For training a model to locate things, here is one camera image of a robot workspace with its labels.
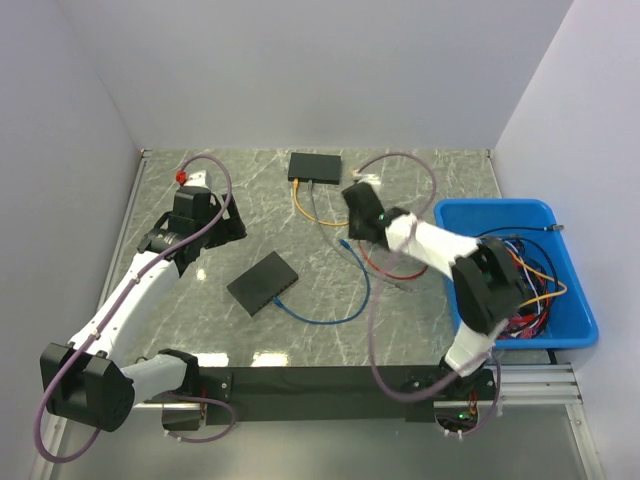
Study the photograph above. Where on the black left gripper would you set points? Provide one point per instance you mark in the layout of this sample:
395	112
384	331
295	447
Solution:
231	229

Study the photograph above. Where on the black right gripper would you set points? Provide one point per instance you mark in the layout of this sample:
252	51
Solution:
352	233

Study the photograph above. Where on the black network switch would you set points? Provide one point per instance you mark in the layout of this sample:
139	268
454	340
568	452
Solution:
257	286
314	167

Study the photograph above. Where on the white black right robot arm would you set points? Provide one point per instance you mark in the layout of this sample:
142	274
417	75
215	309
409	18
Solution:
488	288

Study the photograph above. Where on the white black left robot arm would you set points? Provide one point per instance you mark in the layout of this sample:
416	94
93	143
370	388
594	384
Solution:
161	259

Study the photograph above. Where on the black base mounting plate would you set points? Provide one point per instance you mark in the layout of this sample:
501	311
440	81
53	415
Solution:
328	393

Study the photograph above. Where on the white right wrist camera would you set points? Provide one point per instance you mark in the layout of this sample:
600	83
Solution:
361	177

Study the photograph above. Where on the aluminium frame rail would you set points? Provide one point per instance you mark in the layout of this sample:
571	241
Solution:
143	382

